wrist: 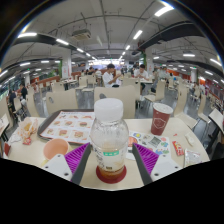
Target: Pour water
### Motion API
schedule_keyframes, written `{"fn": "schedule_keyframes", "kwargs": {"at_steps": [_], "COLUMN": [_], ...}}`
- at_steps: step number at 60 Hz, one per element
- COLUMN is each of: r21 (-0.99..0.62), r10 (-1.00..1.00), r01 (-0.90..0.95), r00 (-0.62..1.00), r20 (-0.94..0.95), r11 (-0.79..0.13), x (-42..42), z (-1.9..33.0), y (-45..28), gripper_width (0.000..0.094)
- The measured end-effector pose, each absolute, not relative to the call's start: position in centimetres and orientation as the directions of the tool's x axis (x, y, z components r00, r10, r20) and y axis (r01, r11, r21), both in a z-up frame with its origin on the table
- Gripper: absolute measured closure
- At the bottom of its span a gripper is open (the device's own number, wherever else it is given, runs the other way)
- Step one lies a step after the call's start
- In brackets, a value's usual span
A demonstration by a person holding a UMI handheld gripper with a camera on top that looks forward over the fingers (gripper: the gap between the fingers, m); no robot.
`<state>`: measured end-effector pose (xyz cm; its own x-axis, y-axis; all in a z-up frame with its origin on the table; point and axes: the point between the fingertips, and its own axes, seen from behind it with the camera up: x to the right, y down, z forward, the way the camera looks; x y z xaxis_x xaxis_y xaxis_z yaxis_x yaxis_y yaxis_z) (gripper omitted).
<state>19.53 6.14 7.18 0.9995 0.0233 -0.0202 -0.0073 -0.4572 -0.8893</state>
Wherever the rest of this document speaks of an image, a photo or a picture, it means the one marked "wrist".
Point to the printed paper tray liner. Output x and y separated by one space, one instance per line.
70 126

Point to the beige chair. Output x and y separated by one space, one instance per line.
159 90
116 98
61 101
32 105

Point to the pale yellow mug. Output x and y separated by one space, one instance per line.
55 148

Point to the group of beige chairs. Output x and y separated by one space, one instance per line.
57 86

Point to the clear plastic tea bottle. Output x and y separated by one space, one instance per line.
109 140

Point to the flat round red coaster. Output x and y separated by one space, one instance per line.
100 178

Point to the group of ceiling lights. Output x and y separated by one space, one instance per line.
163 11

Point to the red paper cup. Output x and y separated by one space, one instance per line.
160 120

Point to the neighbouring beige table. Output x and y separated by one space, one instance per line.
3 123
216 116

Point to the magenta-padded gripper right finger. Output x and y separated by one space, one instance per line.
165 164

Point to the crumpled paper food wrapper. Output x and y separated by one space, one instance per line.
26 128

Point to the red sauce packet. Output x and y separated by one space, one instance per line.
26 141
178 148

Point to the colourful printed sticker sheet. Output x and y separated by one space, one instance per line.
153 141

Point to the ceiling air conditioner unit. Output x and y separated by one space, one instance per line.
81 34

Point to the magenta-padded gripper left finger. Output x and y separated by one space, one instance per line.
56 164

